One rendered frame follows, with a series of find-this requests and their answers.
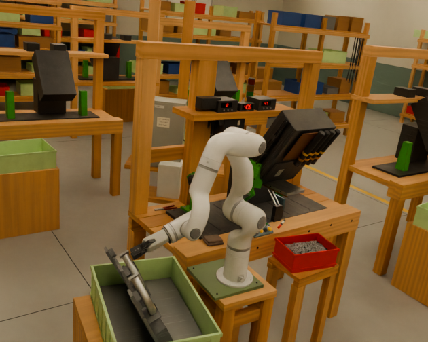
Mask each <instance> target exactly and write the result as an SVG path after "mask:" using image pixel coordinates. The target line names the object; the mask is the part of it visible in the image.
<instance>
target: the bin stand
mask: <svg viewBox="0 0 428 342"><path fill-rule="evenodd" d="M267 267H268V271H267V275H266V281H267V282H268V283H269V284H270V285H271V286H273V287H274V288H275V289H276V286H277V278H278V274H279V270H281V271H283V272H284V273H286V274H287V275H288V276H290V277H291V278H293V279H294V281H293V284H291V290H290V295H289V302H288V306H287V313H286V316H285V323H284V328H283V335H282V339H281V342H295V340H296V333H297V329H298V323H299V319H300V312H301V308H302V302H303V298H304V292H305V288H306V285H308V284H311V283H313V282H316V281H319V280H322V279H323V282H322V286H321V292H320V295H319V302H318V306H317V311H316V315H315V321H314V325H313V331H312V335H311V338H310V342H321V340H322V336H323V330H324V326H325V321H326V317H327V311H328V308H329V302H330V299H331V295H332V289H333V286H334V280H335V277H336V274H337V273H338V268H339V264H337V265H335V267H329V268H325V269H316V270H312V271H303V272H299V273H290V272H289V271H288V270H287V269H286V268H285V267H284V266H283V265H282V264H281V263H280V262H279V261H278V260H277V259H276V258H275V257H274V256H272V257H269V258H268V262H267Z"/></svg>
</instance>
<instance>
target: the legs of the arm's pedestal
mask: <svg viewBox="0 0 428 342"><path fill-rule="evenodd" d="M192 285H193V287H194V288H195V289H196V292H197V293H198V294H199V296H200V298H201V299H202V301H203V303H204V304H205V306H206V307H207V309H208V310H209V312H210V314H211V315H212V317H213V319H214V320H215V322H216V323H217V325H218V327H219V328H220V330H221V332H222V333H223V336H222V337H220V342H238V335H239V330H240V326H241V325H243V324H247V323H250V322H251V330H250V335H249V342H267V340H268V332H269V328H270V320H271V316H272V308H273V304H274V297H273V298H271V299H266V300H263V301H259V302H257V303H252V304H250V305H247V306H248V307H245V308H243V307H238V308H236V309H231V310H228V311H222V310H221V309H220V308H219V306H218V305H217V304H216V303H215V302H214V301H213V300H212V299H211V298H210V296H209V295H208V294H207V293H206V292H205V291H204V290H203V289H202V288H201V287H200V286H199V285H198V284H197V283H196V282H195V281H194V280H193V281H192Z"/></svg>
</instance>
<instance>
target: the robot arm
mask: <svg viewBox="0 0 428 342"><path fill-rule="evenodd" d="M265 149H266V141H265V140H264V138H263V137H262V136H260V135H259V134H256V133H253V132H250V131H248V130H244V129H242V128H237V127H229V128H226V129H225V130H224V131H223V132H221V133H219V134H216V135H214V136H212V137H211V138H210V139H209V141H208V142H207V144H206V146H205V148H204V151H203V153H202V156H201V158H200V161H199V163H198V166H197V169H196V171H195V174H194V177H193V179H192V182H191V184H190V188H189V194H190V197H191V201H192V210H191V211H189V212H187V213H186V214H184V215H182V216H180V217H179V218H176V219H175V220H173V221H171V222H169V223H167V224H166V225H164V226H163V228H162V230H160V231H158V232H156V233H154V234H152V235H150V236H148V237H146V238H144V239H143V241H142V243H141V244H138V245H136V246H135V247H133V248H131V249H130V251H131V256H132V257H133V259H134V260H135V259H137V258H139V257H141V256H143V255H144V254H145V253H146V252H151V251H153V250H155V249H157V248H159V247H161V246H162V245H164V244H165V243H167V242H169V244H171V242H172V243H175V242H176V241H178V240H180V239H181V238H184V237H186V238H187V239H188V240H190V241H195V240H197V239H198V238H199V237H200V236H201V235H202V232H203V231H204V228H205V226H206V223H207V221H208V218H209V212H210V203H209V193H210V190H211V187H212V186H213V183H214V181H215V178H216V176H217V173H218V171H219V168H220V166H221V163H222V161H223V159H224V157H225V155H226V156H227V158H228V160H229V162H230V165H231V167H232V186H231V190H230V193H229V195H228V196H227V198H226V200H225V202H224V204H223V206H222V212H223V214H224V216H225V217H226V218H227V219H228V220H229V221H232V222H233V223H236V224H237V225H239V226H241V227H242V229H235V230H233V231H231V232H230V233H229V235H228V241H227V246H226V257H225V263H224V266H223V267H221V268H219V269H218V270H217V273H216V277H217V279H218V281H219V282H221V283H222V284H223V285H225V286H229V287H232V288H244V287H246V286H249V285H250V284H251V283H252V281H253V275H252V273H251V272H250V271H249V270H247V268H248V263H249V255H250V249H251V241H252V239H253V236H254V235H255V234H256V233H257V232H259V231H260V230H262V229H263V228H264V226H265V225H266V214H265V213H264V211H263V210H262V209H260V208H258V207H257V206H254V205H253V204H250V203H249V202H246V201H245V200H244V199H243V196H244V195H246V194H247V193H248V192H250V190H251V189H252V186H253V165H252V163H251V162H250V160H249V158H248V157H257V156H259V155H261V154H262V153H263V152H264V151H265Z"/></svg>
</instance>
